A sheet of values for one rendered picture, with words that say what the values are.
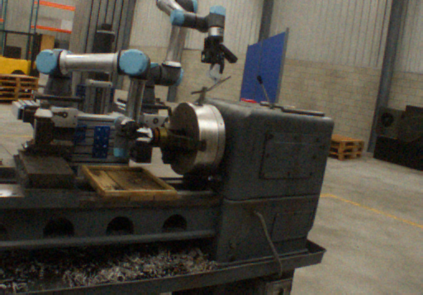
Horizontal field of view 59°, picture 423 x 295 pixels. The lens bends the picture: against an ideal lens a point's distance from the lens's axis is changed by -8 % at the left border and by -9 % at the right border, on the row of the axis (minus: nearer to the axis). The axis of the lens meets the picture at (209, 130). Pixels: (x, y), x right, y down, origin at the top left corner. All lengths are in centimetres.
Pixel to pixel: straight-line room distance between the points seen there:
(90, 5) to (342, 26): 1128
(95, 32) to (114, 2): 20
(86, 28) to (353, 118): 1075
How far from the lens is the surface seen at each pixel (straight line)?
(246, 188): 173
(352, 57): 1271
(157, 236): 166
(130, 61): 183
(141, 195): 154
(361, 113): 1232
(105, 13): 236
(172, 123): 173
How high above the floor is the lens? 136
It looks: 7 degrees down
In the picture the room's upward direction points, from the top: 9 degrees clockwise
